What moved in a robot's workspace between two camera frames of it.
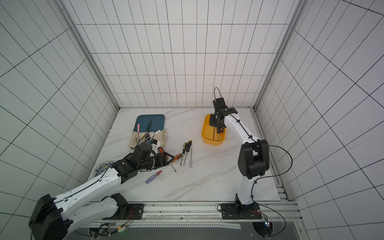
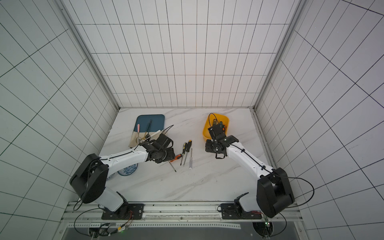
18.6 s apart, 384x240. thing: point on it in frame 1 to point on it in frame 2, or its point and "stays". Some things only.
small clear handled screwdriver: (191, 160) stays
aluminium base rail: (196, 216) stays
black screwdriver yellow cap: (189, 148) stays
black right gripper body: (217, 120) to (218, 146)
